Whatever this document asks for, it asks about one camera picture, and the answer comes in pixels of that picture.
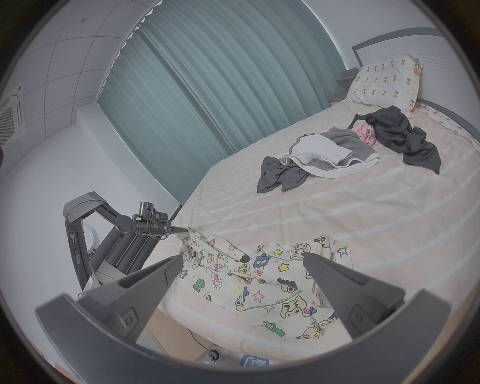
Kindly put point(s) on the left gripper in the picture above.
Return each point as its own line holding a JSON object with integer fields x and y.
{"x": 161, "y": 227}

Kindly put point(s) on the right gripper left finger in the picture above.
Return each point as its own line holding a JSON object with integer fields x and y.
{"x": 131, "y": 296}

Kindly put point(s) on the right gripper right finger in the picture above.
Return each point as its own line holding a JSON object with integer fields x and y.
{"x": 352, "y": 296}

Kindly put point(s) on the white printed pyjama top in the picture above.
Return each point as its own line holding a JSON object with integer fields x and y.
{"x": 232, "y": 273}

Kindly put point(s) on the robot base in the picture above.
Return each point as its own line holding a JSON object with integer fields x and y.
{"x": 255, "y": 362}

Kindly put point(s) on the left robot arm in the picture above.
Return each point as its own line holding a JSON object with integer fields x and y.
{"x": 80, "y": 204}

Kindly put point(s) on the bed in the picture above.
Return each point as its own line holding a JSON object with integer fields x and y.
{"x": 375, "y": 210}

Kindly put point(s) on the blue-green curtain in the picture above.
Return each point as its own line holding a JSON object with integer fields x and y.
{"x": 243, "y": 67}
{"x": 150, "y": 131}

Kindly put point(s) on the dark grey garment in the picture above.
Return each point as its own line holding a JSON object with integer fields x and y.
{"x": 277, "y": 174}

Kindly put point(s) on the grey and white garment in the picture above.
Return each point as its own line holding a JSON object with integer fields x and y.
{"x": 322, "y": 153}

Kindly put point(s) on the pink garment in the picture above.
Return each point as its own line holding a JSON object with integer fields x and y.
{"x": 365, "y": 132}

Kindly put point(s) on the black garment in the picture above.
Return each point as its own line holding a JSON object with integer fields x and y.
{"x": 397, "y": 131}

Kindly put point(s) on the white ceiling air conditioner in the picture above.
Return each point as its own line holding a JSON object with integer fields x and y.
{"x": 11, "y": 116}

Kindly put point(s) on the grey bedside table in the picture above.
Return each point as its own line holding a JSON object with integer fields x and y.
{"x": 343, "y": 84}

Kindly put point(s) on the white printed pillow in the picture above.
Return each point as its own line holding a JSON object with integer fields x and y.
{"x": 386, "y": 82}

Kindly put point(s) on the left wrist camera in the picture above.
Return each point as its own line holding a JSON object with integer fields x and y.
{"x": 162, "y": 216}

